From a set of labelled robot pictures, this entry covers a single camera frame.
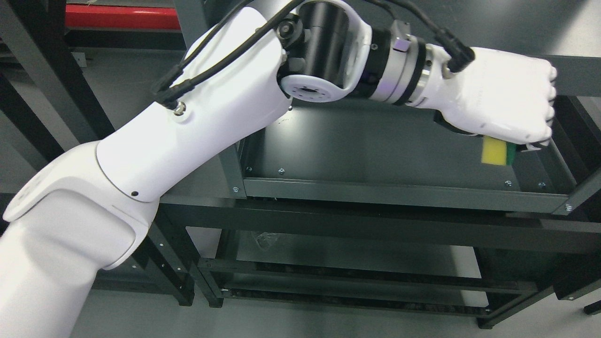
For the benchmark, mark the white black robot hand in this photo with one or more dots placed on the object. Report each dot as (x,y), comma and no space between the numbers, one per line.
(500,94)

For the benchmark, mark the green yellow sponge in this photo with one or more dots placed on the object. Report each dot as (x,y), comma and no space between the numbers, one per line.
(497,152)

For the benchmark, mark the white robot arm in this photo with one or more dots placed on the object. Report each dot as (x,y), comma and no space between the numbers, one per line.
(92,207)

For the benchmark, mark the black metal shelf rack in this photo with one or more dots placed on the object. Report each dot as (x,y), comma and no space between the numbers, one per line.
(370,165)

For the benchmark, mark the red bar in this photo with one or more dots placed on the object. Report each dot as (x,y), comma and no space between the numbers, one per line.
(121,17)

